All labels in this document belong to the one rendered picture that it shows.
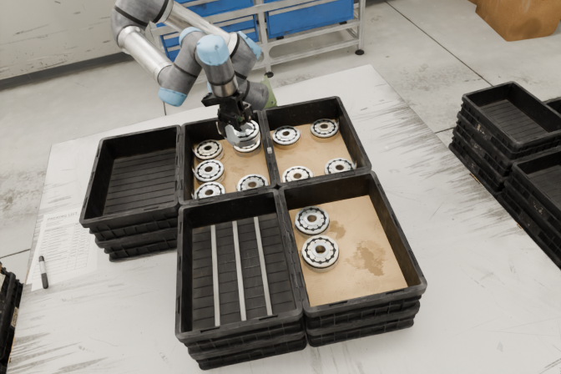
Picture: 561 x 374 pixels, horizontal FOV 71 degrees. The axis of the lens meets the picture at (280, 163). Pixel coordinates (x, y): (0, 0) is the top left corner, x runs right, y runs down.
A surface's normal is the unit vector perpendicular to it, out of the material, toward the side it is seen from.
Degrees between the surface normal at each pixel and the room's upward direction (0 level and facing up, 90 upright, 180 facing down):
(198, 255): 0
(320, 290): 0
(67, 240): 0
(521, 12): 90
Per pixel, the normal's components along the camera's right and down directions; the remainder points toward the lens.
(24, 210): -0.10, -0.70
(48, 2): 0.29, 0.66
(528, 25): 0.08, 0.71
